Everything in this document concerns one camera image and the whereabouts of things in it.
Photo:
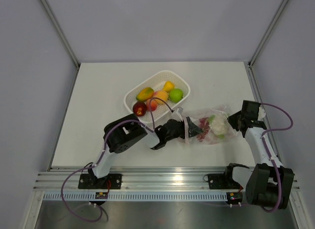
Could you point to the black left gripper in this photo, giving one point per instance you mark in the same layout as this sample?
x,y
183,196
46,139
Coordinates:
x,y
193,129

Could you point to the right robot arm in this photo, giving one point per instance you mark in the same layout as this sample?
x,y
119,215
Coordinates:
x,y
269,184

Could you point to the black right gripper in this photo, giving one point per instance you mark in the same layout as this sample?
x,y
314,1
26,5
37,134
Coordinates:
x,y
231,119

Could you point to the right aluminium frame post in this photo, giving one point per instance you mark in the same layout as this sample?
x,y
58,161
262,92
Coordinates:
x,y
268,32

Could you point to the white perforated plastic basket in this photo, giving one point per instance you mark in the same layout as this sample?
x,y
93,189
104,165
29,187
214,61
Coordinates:
x,y
156,82

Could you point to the fake orange fruit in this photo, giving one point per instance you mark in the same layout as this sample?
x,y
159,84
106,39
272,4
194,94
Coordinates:
x,y
161,97

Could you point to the left aluminium frame post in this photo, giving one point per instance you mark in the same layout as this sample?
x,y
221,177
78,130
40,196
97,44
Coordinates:
x,y
55,23

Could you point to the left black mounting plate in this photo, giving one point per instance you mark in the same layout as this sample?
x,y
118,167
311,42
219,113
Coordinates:
x,y
111,181

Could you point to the fake dark red apple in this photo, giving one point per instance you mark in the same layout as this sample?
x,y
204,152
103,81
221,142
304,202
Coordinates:
x,y
139,108

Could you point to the clear zip top bag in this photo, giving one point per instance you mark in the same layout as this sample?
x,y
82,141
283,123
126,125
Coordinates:
x,y
207,112

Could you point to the fake mango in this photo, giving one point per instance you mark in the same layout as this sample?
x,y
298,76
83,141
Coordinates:
x,y
145,94

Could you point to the black mounting plate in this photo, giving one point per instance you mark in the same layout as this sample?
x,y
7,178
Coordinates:
x,y
222,181
111,181

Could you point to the fake peach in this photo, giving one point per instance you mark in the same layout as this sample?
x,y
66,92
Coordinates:
x,y
151,105

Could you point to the aluminium frame post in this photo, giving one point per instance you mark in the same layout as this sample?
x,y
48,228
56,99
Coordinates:
x,y
55,23
268,32

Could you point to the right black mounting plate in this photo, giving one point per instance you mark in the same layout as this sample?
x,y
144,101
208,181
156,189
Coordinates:
x,y
222,181

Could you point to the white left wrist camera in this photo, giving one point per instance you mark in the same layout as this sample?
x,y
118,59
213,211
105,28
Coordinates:
x,y
177,114

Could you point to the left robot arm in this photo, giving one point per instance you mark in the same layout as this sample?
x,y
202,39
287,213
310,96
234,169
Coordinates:
x,y
123,133

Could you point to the fake red grapes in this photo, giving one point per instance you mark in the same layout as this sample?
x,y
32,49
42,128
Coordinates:
x,y
207,135

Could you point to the white slotted cable duct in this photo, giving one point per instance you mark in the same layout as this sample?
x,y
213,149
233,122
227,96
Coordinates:
x,y
138,196

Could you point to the fake green apple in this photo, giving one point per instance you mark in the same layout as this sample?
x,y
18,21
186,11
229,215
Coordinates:
x,y
176,95

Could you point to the fake yellow pear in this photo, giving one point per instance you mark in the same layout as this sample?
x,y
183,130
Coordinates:
x,y
168,86

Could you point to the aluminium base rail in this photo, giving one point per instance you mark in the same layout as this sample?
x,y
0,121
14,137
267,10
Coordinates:
x,y
134,179

